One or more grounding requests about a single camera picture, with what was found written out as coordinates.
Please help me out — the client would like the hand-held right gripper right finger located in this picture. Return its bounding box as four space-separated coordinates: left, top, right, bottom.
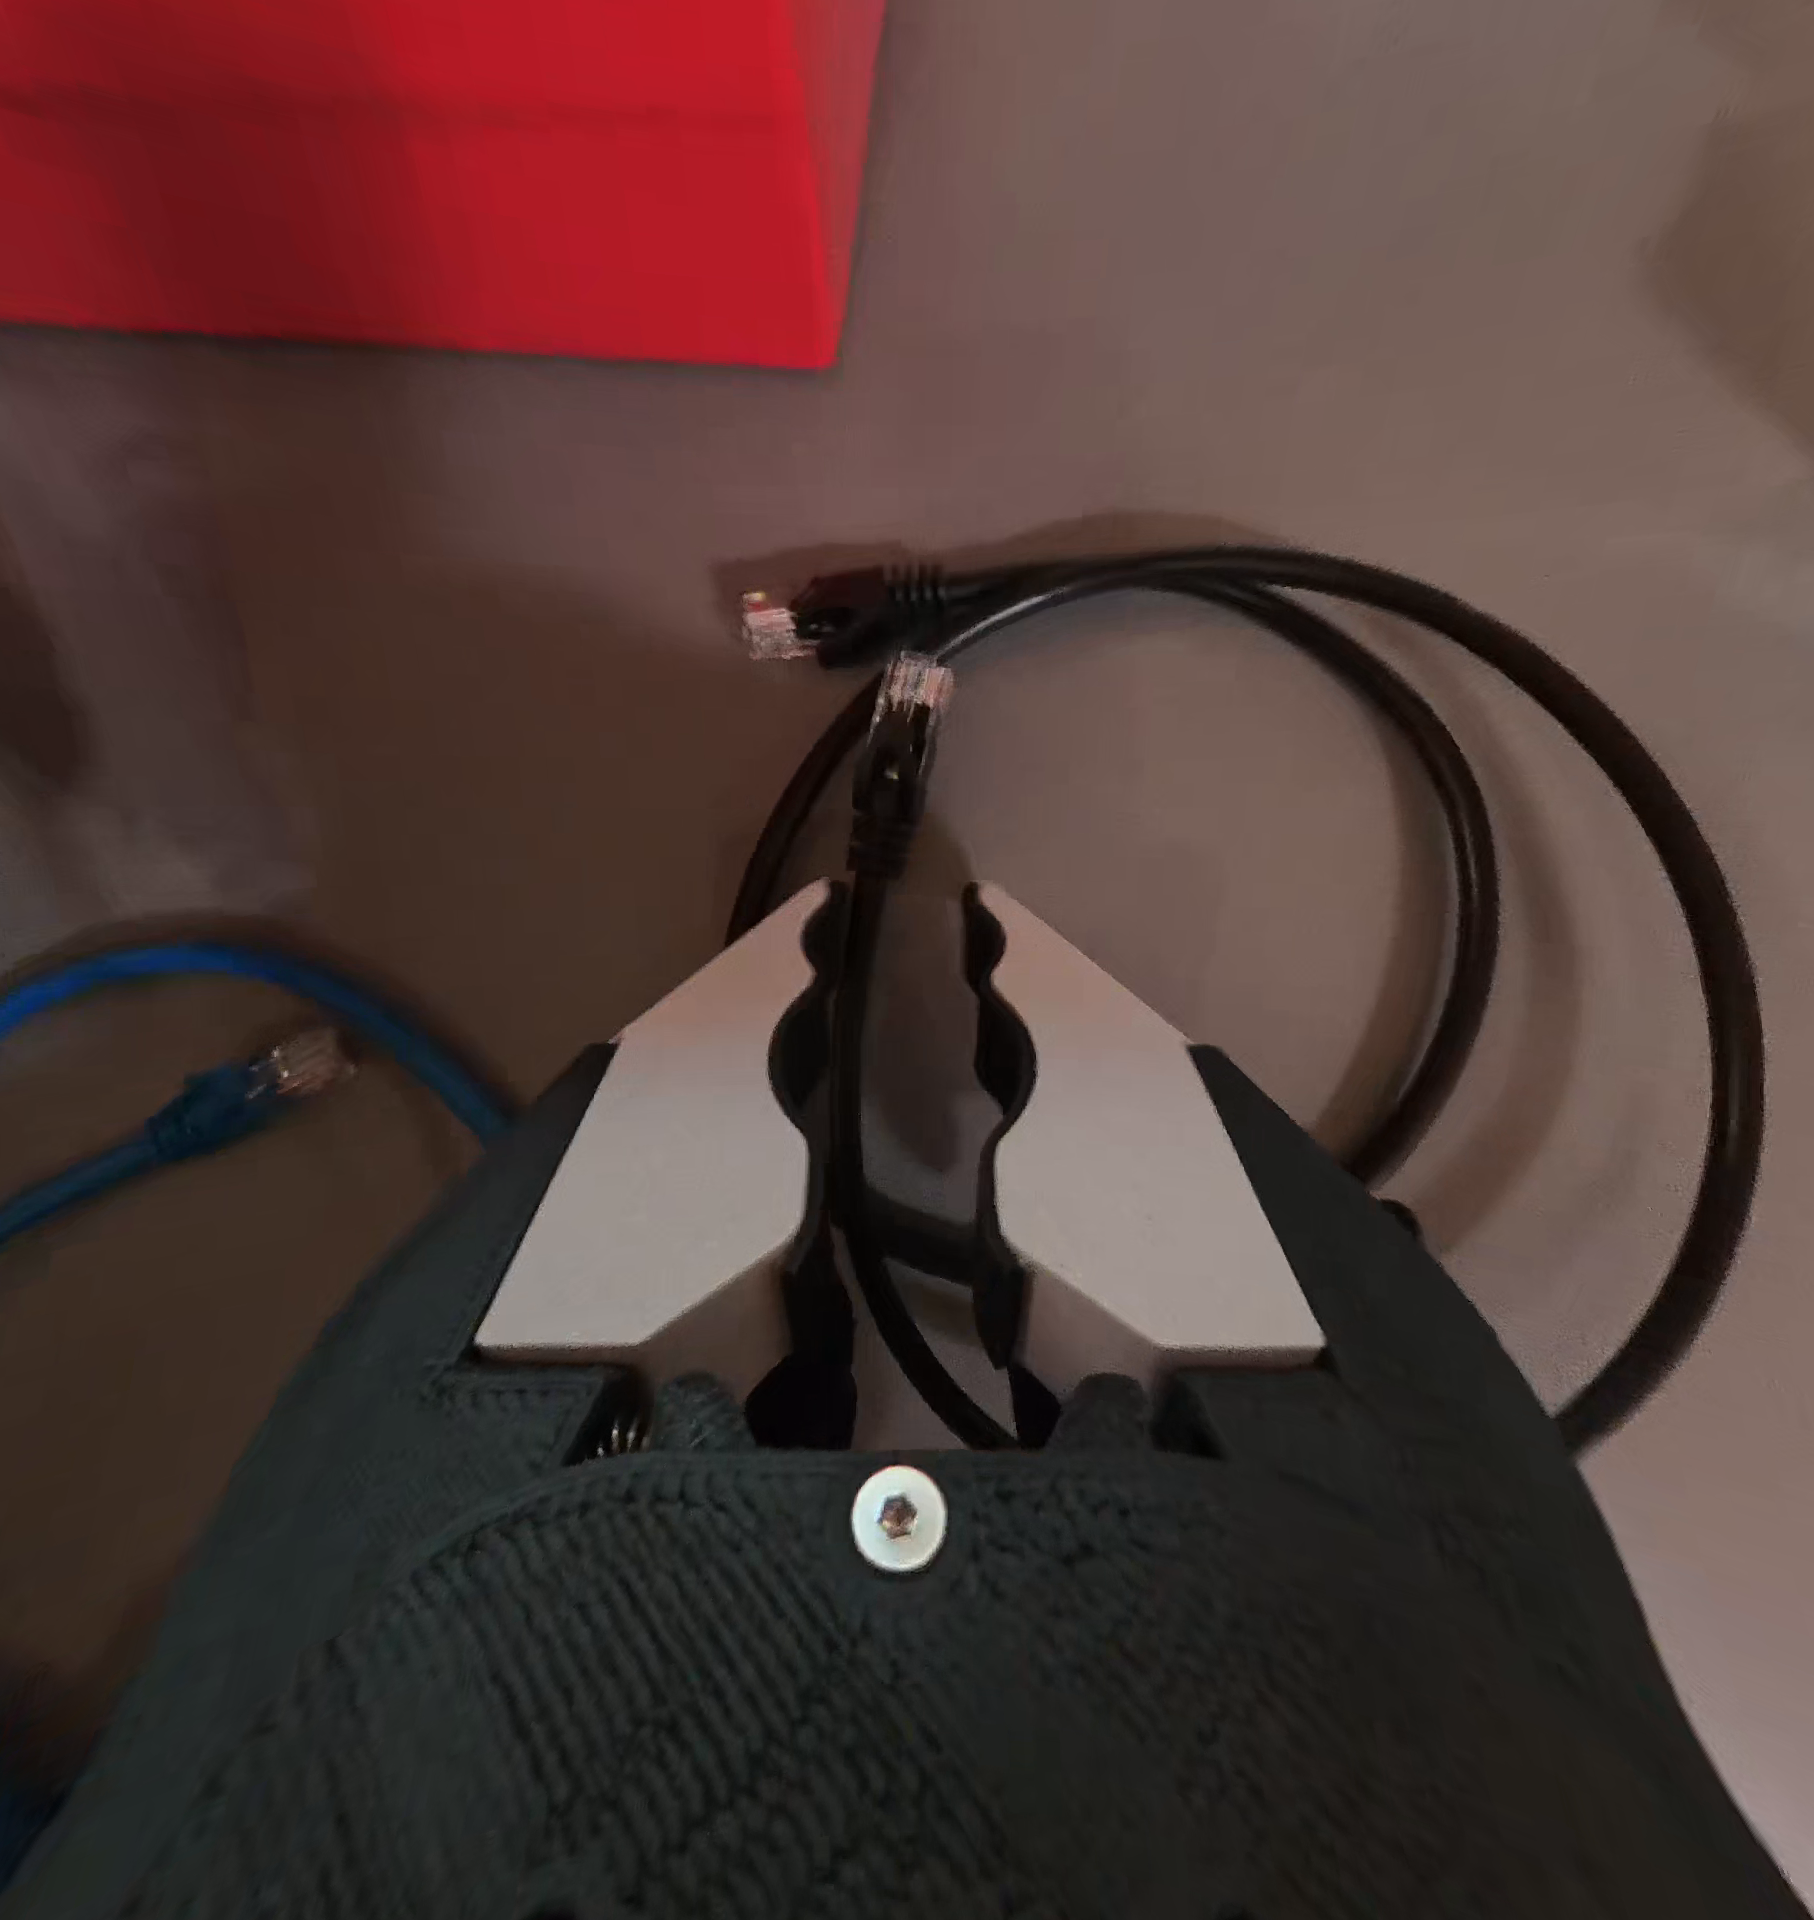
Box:
959 882 1331 1368

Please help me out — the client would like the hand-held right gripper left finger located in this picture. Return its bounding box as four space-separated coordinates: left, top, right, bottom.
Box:
471 878 850 1364

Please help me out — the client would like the blue ethernet cable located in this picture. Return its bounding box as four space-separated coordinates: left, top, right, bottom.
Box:
0 943 519 1296

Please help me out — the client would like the black ethernet cable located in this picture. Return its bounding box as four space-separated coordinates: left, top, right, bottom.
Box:
726 549 1770 1457

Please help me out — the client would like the red plastic bin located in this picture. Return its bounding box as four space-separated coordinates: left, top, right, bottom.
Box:
0 0 886 375

